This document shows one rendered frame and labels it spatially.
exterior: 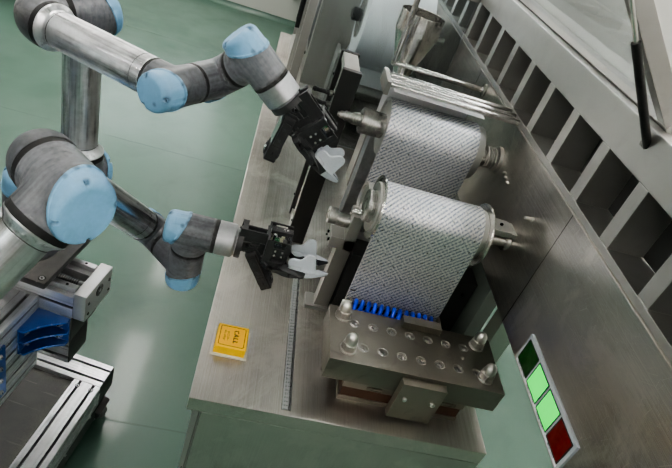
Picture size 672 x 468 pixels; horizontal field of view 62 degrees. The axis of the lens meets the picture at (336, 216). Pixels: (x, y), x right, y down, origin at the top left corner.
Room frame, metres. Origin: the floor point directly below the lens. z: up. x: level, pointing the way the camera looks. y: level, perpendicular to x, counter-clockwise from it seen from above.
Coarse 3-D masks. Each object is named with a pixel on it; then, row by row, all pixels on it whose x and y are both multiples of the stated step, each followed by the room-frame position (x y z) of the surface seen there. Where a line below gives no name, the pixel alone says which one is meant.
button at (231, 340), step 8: (224, 328) 0.90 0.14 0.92; (232, 328) 0.91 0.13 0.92; (240, 328) 0.92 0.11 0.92; (216, 336) 0.87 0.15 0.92; (224, 336) 0.88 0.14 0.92; (232, 336) 0.89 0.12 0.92; (240, 336) 0.90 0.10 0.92; (216, 344) 0.85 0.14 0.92; (224, 344) 0.86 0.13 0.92; (232, 344) 0.87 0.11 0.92; (240, 344) 0.87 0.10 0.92; (216, 352) 0.85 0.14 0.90; (224, 352) 0.85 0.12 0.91; (232, 352) 0.85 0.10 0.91; (240, 352) 0.86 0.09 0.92
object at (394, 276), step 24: (360, 264) 1.03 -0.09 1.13; (384, 264) 1.04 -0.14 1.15; (408, 264) 1.05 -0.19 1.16; (432, 264) 1.06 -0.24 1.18; (456, 264) 1.07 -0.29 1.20; (360, 288) 1.04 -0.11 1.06; (384, 288) 1.05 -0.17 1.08; (408, 288) 1.06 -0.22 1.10; (432, 288) 1.07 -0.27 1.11; (432, 312) 1.08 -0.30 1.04
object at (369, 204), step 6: (366, 192) 1.12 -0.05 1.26; (372, 192) 1.08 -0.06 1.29; (366, 198) 1.10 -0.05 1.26; (372, 198) 1.07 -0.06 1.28; (366, 204) 1.08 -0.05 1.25; (372, 204) 1.06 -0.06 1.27; (366, 210) 1.06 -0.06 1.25; (372, 210) 1.06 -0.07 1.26; (360, 216) 1.09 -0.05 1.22; (366, 216) 1.05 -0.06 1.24; (372, 216) 1.05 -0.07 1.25
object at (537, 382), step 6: (540, 366) 0.83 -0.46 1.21; (534, 372) 0.83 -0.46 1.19; (540, 372) 0.82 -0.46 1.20; (534, 378) 0.82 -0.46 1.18; (540, 378) 0.81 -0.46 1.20; (528, 384) 0.82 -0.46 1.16; (534, 384) 0.81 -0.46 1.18; (540, 384) 0.80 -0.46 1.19; (546, 384) 0.79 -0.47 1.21; (534, 390) 0.80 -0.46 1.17; (540, 390) 0.79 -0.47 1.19; (534, 396) 0.79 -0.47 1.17
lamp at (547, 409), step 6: (546, 396) 0.77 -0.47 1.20; (552, 396) 0.76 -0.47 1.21; (540, 402) 0.77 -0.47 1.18; (546, 402) 0.76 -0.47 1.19; (552, 402) 0.75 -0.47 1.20; (540, 408) 0.76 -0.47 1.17; (546, 408) 0.75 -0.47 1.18; (552, 408) 0.74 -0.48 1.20; (540, 414) 0.75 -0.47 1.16; (546, 414) 0.74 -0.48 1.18; (552, 414) 0.73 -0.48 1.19; (558, 414) 0.72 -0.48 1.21; (546, 420) 0.74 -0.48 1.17; (552, 420) 0.73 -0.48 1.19; (546, 426) 0.73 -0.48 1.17
